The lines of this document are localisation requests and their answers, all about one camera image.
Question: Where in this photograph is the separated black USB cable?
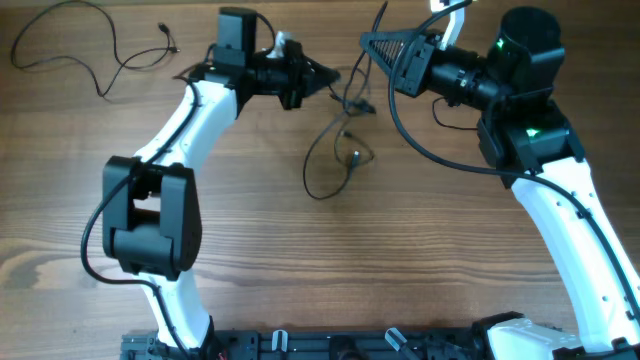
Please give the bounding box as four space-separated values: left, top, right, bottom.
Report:
9 0 180 100

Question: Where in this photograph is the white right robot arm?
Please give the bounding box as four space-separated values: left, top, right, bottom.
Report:
360 1 639 359

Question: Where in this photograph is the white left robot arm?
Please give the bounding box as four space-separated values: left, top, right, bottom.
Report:
100 7 340 359

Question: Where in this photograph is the black USB cable bundle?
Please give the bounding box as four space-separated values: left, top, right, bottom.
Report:
302 0 390 201

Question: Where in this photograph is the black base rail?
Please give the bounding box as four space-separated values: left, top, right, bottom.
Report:
119 327 566 360

